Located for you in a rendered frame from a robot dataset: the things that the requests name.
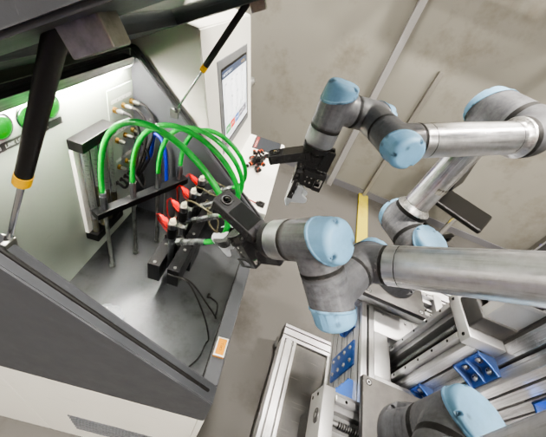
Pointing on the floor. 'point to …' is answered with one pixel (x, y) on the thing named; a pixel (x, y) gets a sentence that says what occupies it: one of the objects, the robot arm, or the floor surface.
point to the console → (203, 101)
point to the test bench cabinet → (94, 410)
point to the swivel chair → (462, 211)
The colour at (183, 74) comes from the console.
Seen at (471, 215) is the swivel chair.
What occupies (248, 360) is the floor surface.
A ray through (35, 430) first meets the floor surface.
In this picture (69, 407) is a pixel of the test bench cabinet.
